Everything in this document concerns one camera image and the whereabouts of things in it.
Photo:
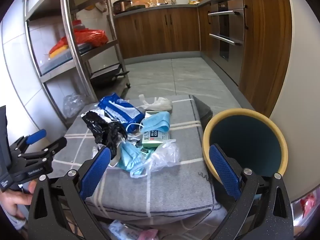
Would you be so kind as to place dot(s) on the crumpled clear plastic bag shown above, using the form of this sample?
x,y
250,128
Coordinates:
x,y
73,105

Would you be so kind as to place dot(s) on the green medicine box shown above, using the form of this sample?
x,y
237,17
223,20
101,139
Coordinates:
x,y
155,138

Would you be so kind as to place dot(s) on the wooden oven cabinet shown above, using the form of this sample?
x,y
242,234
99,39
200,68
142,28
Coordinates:
x,y
265,42

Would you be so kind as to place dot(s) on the stainless steel built-in oven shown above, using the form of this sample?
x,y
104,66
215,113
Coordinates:
x,y
230,42

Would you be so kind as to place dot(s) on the blue wet wipe packet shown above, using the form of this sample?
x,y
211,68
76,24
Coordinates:
x,y
117,107

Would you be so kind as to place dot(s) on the crumpled white tissue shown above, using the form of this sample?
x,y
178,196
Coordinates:
x,y
160,103

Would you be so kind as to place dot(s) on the dark grey cloth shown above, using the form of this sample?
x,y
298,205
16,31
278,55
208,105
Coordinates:
x,y
202,107

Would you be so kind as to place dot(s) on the yellow-rimmed teal bin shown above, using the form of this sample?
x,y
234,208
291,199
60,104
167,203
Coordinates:
x,y
250,135

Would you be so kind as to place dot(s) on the blue plastic tray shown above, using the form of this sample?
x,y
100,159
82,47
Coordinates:
x,y
62,60

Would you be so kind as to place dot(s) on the grey checked cushion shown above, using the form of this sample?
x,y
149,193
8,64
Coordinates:
x,y
162,192

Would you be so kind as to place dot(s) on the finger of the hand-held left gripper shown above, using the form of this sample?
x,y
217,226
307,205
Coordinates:
x,y
36,135
55,145

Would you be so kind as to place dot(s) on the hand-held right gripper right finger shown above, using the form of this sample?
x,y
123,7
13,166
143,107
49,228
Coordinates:
x,y
225,172

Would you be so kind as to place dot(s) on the wooden kitchen base cabinet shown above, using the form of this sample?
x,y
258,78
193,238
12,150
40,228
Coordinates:
x,y
155,32

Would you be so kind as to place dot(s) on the red plastic bag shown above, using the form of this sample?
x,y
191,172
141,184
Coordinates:
x,y
90,36

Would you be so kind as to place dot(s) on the black plastic bag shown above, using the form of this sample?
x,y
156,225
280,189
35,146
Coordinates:
x,y
105,130

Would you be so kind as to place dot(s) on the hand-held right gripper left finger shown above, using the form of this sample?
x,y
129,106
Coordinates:
x,y
96,170

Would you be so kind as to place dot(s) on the red-lidded jar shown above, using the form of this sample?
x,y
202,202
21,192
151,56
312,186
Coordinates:
x,y
78,25

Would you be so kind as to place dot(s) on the person's left hand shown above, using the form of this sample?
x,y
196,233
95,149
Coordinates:
x,y
17,202

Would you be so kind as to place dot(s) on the blue face mask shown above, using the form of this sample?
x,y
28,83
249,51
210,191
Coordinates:
x,y
128,155
156,121

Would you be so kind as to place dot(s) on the black electric griddle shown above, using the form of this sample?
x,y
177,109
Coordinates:
x,y
107,75

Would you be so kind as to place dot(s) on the stainless steel shelf rack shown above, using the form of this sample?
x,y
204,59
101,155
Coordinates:
x,y
72,42

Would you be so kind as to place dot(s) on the red and yellow packet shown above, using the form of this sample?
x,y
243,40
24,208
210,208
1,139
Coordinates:
x,y
58,48

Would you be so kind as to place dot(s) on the dark cooking pot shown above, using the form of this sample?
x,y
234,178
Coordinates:
x,y
122,5

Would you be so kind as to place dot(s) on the white rounded appliance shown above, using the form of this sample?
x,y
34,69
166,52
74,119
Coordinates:
x,y
302,105

